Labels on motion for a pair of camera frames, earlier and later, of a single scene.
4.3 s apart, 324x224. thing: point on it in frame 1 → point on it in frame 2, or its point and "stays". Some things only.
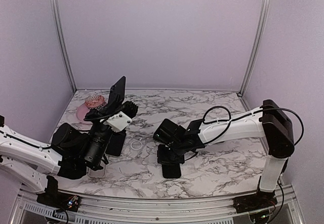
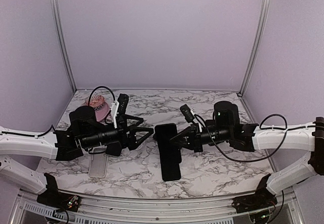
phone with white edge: [115, 144] stays
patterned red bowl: [95, 101] stays
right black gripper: [162, 158] → [189, 144]
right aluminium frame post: [264, 16] stays
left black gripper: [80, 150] → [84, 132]
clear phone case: [100, 173] stays
